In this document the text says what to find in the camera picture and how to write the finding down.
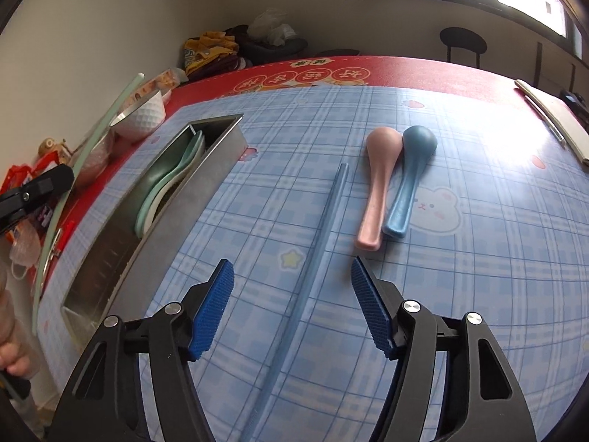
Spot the wrapped chopsticks packet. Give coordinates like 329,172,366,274
514,79,588,166

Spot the light green chopstick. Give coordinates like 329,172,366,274
31,72,145,336

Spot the plastic-wrapped pink bowl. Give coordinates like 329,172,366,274
74,128,114,189

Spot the black round stool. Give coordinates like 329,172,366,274
439,27,487,69

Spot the red tablecloth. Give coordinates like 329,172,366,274
48,57,588,309

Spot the white diamond-pattern bowl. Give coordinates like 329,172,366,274
111,90,166,143

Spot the blue plaid placemat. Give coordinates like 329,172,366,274
39,86,588,441

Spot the pink spoon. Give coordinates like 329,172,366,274
355,127,403,252

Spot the red snack bag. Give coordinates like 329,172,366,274
1,156,60,239

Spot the green spoon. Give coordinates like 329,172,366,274
134,131,205,238

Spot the white plastic bag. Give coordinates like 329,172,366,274
247,8,296,47

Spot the yellow clothes pile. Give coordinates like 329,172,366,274
183,31,240,81

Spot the stainless steel utensil tray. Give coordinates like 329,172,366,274
61,115,248,349

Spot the blue spoon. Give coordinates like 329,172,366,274
382,126,437,238

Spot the person's left hand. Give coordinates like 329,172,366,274
0,286,35,379

